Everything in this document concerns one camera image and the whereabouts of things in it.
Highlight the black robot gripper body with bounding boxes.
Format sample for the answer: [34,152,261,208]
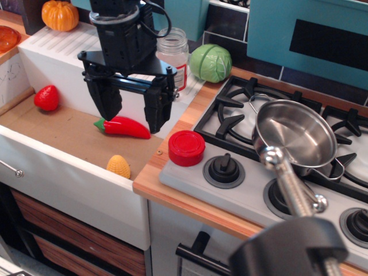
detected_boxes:
[77,17,178,101]

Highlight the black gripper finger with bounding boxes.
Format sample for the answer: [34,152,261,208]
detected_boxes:
[85,78,122,121]
[144,86,172,134]

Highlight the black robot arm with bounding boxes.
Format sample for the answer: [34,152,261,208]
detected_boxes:
[78,1,177,134]

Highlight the red plastic cap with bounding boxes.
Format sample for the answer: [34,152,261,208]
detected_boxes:
[168,130,205,167]

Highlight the red toy chili pepper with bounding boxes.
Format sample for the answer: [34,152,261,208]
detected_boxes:
[93,116,151,139]

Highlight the clear glass jar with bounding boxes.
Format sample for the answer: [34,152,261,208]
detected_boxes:
[156,28,189,91]

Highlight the red toy strawberry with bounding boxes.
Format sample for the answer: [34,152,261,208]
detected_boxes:
[34,85,59,111]

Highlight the green toy cabbage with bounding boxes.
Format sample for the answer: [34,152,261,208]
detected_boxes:
[189,44,232,83]

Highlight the teal cabinet box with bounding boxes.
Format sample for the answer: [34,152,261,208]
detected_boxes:
[71,0,209,41]

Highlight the orange toy pumpkin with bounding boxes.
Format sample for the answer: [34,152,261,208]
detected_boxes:
[41,1,79,32]

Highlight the yellow toy corn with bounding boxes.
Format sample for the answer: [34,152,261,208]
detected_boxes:
[106,155,131,179]

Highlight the black stove grate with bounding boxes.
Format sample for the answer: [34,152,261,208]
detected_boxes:
[194,76,367,202]

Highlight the white toy sink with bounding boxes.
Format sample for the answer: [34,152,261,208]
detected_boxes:
[1,23,203,250]

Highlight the left black stove knob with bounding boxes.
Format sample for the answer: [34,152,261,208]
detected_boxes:
[203,153,246,189]

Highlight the black stove knob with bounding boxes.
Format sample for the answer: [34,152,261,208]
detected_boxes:
[263,178,316,221]
[203,153,246,189]
[339,208,367,249]

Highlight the grey toy stove top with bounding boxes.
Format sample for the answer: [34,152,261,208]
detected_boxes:
[159,75,368,271]

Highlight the orange plastic bowl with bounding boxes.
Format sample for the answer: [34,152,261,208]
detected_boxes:
[0,25,21,53]

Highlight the middle black stove knob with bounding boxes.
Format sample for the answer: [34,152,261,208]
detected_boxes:
[263,178,316,221]

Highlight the stainless steel pot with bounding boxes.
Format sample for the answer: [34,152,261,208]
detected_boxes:
[249,95,345,181]

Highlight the wooden drawer fronts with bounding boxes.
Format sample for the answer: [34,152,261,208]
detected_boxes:
[11,189,146,275]

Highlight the teal toy microwave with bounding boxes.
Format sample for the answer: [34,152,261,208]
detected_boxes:
[247,1,367,89]

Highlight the black clamp with metal screw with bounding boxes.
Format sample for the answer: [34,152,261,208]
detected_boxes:
[229,147,348,275]

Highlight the right black stove knob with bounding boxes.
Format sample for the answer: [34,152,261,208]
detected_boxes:
[339,208,367,249]

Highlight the metal towel rail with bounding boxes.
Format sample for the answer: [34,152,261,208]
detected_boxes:
[0,160,24,178]

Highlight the black oven door handle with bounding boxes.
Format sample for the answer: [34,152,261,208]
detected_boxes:
[175,231,231,275]

